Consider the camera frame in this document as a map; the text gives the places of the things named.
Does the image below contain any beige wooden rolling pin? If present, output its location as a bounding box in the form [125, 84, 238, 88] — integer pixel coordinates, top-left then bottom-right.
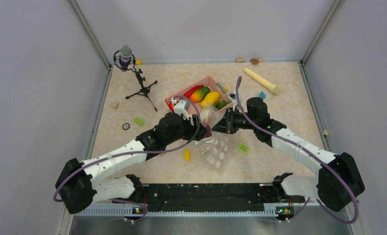
[244, 68, 281, 95]

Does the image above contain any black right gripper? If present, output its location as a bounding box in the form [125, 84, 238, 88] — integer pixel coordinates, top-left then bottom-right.
[212, 107, 258, 134]

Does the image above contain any yellow toy block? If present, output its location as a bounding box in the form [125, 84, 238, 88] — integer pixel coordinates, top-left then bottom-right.
[183, 149, 191, 162]

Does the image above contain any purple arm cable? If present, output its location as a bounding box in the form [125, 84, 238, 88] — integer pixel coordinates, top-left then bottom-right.
[53, 95, 202, 224]
[235, 76, 360, 225]

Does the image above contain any white radish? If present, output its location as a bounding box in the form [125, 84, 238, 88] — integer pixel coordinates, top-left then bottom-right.
[200, 108, 218, 123]

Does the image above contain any pink plastic basket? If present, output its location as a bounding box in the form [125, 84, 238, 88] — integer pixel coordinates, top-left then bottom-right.
[164, 76, 234, 114]

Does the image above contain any blue toy block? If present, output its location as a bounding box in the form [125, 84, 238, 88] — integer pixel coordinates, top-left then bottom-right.
[259, 92, 266, 99]

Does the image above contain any purple onion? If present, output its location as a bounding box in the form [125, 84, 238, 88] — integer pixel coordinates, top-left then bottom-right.
[204, 124, 212, 138]

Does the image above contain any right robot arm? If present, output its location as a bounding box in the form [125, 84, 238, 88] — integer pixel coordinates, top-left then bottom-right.
[212, 97, 365, 212]

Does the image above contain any brown piece at back wall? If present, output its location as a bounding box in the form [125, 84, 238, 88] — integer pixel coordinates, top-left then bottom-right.
[250, 57, 264, 65]

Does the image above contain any green orange mango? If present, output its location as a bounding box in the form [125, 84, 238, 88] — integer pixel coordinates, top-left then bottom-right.
[189, 86, 211, 103]

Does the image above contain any green rectangular block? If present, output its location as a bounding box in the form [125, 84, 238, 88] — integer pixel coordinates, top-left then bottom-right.
[134, 117, 145, 126]

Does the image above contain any red chili pepper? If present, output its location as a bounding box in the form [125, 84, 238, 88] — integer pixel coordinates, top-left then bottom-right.
[183, 85, 203, 98]

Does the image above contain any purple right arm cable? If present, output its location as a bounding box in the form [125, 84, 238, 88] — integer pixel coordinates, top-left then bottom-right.
[235, 76, 360, 225]

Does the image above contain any green leafy vegetable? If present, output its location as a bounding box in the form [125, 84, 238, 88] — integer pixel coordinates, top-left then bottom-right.
[215, 100, 229, 110]

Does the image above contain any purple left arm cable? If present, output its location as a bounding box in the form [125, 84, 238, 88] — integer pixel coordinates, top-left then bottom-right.
[53, 95, 202, 224]

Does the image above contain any clear dotted zip top bag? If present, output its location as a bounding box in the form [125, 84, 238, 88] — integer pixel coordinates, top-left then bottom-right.
[195, 106, 230, 174]

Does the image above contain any microphone on black tripod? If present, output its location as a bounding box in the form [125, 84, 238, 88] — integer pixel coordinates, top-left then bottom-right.
[113, 45, 158, 112]

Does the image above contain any light wooden block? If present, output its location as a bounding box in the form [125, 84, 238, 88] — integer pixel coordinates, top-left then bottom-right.
[110, 102, 119, 109]

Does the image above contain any small round token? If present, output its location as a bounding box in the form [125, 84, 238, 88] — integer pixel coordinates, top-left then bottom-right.
[122, 123, 131, 130]

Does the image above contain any red apple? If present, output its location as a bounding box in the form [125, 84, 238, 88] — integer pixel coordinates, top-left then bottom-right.
[169, 103, 175, 112]

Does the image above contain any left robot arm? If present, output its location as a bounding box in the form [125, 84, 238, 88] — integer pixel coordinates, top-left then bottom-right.
[53, 113, 209, 214]

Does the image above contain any green toy brick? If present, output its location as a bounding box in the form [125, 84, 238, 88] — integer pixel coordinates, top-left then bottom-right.
[237, 142, 249, 154]

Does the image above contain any yellow mango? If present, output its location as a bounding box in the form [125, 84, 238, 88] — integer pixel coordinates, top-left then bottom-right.
[201, 91, 220, 108]

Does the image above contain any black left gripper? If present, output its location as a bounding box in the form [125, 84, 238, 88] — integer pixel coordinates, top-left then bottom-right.
[165, 114, 209, 145]

